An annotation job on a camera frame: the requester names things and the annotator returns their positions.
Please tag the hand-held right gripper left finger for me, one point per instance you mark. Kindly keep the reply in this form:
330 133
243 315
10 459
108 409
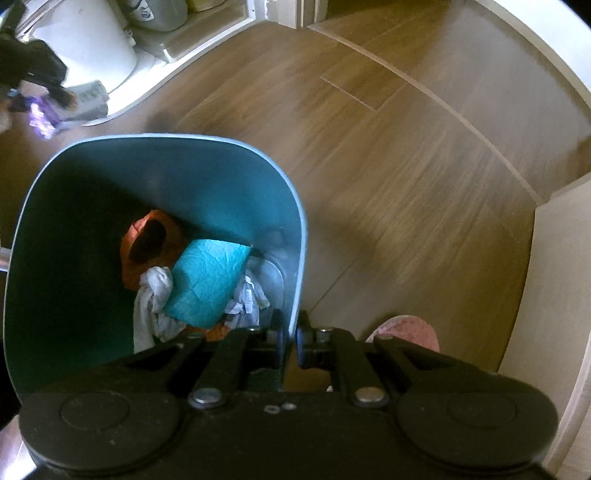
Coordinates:
272 344

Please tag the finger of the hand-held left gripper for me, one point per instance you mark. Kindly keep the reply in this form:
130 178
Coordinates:
64 98

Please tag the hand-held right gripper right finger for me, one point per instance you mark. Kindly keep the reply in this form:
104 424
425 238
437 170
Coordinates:
303 337

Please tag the white purple carton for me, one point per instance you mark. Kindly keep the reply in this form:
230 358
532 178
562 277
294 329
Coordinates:
87 99

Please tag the teal cleaning cloth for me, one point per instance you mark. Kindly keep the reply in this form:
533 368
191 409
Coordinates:
207 281

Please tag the white cloth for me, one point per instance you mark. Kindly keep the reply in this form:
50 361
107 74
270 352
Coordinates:
150 300

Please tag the orange wrapper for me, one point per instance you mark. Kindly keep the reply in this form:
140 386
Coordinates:
131 272

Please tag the teal plastic waste bin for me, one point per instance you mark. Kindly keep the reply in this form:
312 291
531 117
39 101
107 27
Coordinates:
207 184

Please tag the white round container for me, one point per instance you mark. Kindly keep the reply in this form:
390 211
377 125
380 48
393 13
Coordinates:
87 41

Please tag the pink slipper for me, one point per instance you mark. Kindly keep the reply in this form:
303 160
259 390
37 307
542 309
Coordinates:
411 332

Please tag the grey plastic bag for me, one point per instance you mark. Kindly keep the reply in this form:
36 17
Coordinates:
157 16

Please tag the gold metal jug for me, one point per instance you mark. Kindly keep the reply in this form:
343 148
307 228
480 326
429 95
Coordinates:
203 4

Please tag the white shelf unit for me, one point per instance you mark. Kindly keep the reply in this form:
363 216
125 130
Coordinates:
257 9

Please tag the beige cabinet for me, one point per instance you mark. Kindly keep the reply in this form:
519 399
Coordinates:
554 286

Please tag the white door frame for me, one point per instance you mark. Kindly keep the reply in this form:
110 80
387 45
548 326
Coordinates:
311 11

